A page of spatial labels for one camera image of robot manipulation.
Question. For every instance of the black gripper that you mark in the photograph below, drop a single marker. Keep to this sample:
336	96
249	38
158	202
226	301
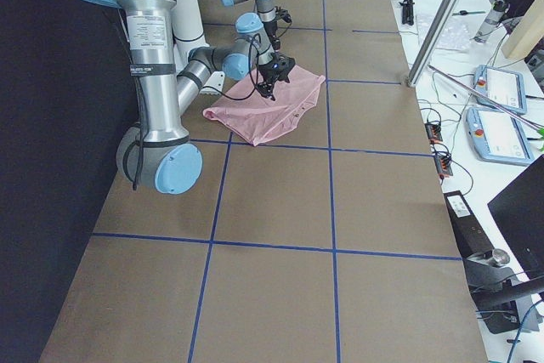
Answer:
269	72
273	32

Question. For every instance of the pink Snoopy t-shirt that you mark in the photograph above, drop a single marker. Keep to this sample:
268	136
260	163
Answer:
258	120

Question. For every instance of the black folded tripod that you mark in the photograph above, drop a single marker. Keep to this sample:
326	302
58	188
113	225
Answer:
407	12

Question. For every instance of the clear plastic bag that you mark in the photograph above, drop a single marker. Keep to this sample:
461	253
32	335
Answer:
455	36

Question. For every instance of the clear water bottle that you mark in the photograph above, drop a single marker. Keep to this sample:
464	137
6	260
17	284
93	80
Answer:
491	21

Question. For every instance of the near blue teach pendant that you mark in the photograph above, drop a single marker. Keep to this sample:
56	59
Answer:
497	137

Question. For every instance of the blue teach pendant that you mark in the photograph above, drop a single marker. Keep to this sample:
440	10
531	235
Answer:
503	86
497	137

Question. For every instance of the far blue teach pendant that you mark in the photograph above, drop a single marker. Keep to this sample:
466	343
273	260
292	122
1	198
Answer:
503	86

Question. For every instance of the black box with label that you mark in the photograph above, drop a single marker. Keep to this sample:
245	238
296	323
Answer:
472	227

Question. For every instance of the metal rod green tip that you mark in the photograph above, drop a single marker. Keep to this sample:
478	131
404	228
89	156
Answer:
533	125

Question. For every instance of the black monitor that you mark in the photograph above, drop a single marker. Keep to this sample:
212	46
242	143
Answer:
518	213

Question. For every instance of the black metal stand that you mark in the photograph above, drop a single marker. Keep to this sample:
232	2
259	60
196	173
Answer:
503	298

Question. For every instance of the aluminium frame post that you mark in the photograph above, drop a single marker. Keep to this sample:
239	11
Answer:
430	42

